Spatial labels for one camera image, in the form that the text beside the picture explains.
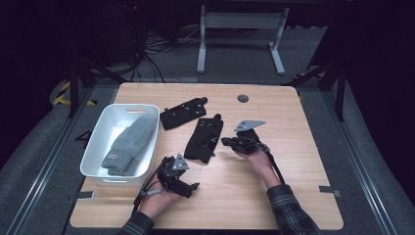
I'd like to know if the grey mitten with label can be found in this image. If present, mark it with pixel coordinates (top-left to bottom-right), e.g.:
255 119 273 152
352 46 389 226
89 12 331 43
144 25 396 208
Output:
100 115 158 174

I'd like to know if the yellow black hazard tape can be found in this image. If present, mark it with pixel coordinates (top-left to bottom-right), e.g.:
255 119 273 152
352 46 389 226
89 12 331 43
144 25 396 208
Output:
52 80 98 107

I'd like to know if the black glove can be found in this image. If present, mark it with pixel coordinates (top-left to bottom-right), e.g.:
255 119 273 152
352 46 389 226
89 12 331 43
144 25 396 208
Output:
183 113 225 165
159 96 209 131

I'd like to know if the bundle of floor cables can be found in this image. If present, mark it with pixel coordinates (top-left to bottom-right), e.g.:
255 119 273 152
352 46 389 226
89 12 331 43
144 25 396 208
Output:
128 23 205 83

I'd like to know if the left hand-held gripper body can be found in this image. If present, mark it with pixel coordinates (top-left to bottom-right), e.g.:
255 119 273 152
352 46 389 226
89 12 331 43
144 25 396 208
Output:
157 153 194 198

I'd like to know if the left hand-held gripper cable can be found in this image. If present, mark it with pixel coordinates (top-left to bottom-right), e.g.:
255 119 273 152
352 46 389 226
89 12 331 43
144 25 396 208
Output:
131 159 168 214

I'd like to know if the white plastic bin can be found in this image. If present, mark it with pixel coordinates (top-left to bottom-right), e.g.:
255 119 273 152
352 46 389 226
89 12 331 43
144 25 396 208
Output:
79 103 161 188

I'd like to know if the hand-held gripper cable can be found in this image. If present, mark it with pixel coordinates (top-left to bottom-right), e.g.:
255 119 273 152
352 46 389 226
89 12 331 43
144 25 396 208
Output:
131 159 168 214
258 143 287 186

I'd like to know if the grey tape strip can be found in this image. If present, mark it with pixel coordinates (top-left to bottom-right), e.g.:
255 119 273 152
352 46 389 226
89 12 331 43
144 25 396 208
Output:
318 185 343 198
76 191 96 201

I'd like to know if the metal floor rail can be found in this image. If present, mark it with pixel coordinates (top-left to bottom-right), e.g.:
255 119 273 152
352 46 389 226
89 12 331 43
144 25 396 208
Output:
321 89 400 235
4 86 96 235

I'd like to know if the black metal stand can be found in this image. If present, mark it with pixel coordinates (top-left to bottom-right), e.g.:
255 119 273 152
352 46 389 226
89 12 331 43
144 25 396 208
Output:
67 55 129 119
282 58 347 122

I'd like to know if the right hand-held gripper cable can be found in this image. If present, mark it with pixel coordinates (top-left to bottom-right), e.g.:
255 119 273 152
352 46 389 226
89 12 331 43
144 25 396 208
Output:
258 143 287 186

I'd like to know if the person's left hand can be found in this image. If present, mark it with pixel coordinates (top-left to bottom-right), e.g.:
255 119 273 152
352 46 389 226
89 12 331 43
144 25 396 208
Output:
139 187 182 219

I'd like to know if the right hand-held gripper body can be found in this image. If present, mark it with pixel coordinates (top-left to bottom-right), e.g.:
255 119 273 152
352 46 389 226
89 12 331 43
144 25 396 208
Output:
231 119 270 156

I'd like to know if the white metal desk frame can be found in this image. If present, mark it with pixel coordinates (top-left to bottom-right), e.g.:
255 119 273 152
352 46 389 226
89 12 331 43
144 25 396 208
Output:
196 4 291 76

